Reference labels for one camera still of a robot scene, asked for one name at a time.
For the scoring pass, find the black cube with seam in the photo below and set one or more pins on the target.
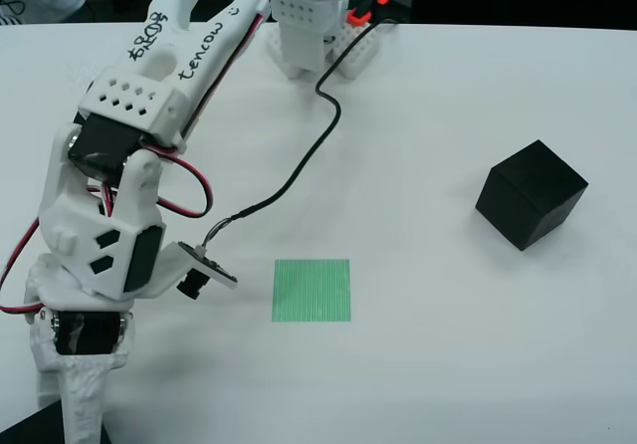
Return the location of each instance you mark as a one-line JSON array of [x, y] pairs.
[[531, 195]]

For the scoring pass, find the green striped square marker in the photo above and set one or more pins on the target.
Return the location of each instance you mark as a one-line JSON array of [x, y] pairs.
[[312, 290]]

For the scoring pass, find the orange black clamp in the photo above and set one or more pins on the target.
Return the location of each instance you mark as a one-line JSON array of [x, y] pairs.
[[368, 3]]

